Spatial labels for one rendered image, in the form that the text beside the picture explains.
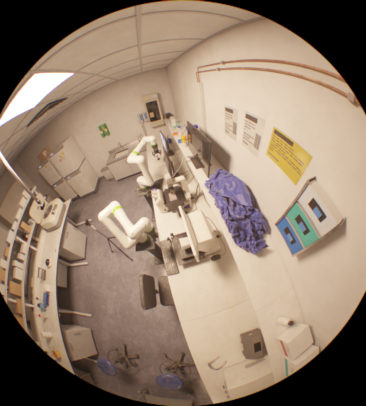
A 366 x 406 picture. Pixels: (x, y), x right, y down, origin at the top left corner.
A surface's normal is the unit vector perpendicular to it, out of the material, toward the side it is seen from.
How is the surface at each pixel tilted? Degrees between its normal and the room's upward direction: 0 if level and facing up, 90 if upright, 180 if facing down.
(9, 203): 82
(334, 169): 90
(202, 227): 0
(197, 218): 0
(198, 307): 0
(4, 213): 82
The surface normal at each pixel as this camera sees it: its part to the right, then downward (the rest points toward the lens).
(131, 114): 0.26, 0.75
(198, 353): -0.14, -0.59
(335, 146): -0.96, 0.29
